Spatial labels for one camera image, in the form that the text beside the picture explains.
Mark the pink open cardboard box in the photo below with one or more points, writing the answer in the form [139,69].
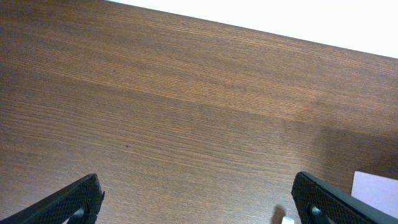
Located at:
[377,191]

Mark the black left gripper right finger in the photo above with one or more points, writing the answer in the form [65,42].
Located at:
[319,202]

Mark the green toothpaste tube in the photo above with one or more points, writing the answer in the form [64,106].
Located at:
[287,220]

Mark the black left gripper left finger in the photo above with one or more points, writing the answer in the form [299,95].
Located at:
[79,202]

